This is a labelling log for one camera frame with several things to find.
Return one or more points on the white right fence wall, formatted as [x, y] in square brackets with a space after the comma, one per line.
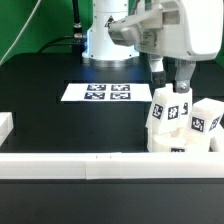
[217, 141]

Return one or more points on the white round stool seat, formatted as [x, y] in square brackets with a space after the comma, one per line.
[180, 140]

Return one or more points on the white fence wall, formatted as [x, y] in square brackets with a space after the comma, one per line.
[6, 125]
[94, 166]
[217, 141]

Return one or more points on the white left fence wall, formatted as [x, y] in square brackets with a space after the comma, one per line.
[6, 125]

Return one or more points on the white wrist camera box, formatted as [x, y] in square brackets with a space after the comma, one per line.
[127, 31]

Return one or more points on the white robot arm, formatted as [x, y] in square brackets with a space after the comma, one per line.
[100, 48]

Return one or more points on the white front fence wall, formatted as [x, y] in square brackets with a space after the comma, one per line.
[94, 166]

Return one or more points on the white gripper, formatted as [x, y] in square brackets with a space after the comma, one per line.
[183, 29]

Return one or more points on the white marker sheet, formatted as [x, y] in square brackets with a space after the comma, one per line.
[105, 92]

